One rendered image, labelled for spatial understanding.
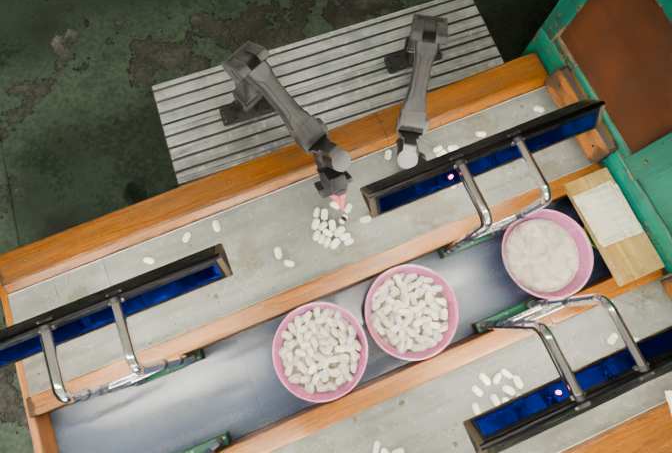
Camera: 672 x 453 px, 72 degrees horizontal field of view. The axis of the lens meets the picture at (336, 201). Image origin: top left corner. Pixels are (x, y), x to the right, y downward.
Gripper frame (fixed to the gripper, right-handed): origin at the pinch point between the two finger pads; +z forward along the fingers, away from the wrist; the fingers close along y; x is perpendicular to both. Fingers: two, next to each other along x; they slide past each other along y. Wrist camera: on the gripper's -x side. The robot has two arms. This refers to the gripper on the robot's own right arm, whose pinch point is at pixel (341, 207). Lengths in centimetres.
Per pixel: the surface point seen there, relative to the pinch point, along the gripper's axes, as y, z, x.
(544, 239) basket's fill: 54, 29, -14
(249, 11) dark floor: 5, -51, 151
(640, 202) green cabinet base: 81, 24, -21
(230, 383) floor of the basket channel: -49, 34, -11
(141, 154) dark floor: -71, -8, 114
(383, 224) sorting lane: 10.5, 11.0, 0.5
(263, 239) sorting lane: -24.8, 3.7, 6.8
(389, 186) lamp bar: 8.6, -14.4, -26.7
